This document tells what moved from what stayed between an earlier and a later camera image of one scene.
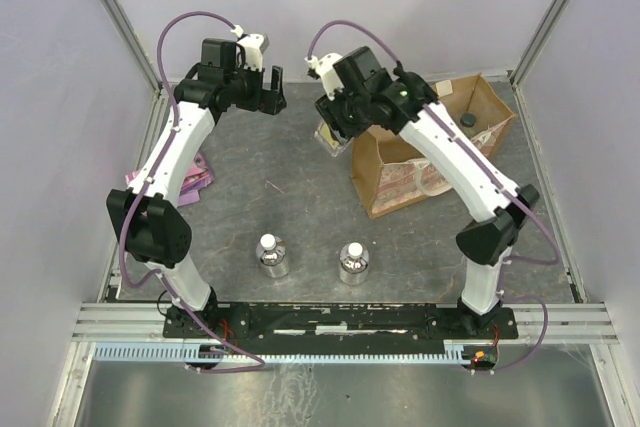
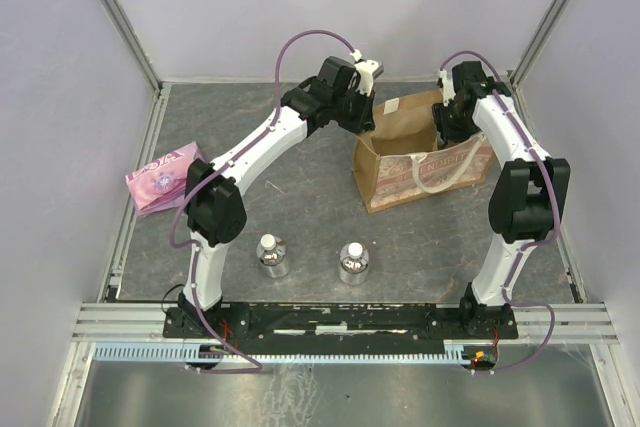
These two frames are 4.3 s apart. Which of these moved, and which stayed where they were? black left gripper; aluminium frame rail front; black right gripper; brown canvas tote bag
Moved: black left gripper; black right gripper
Stayed: brown canvas tote bag; aluminium frame rail front
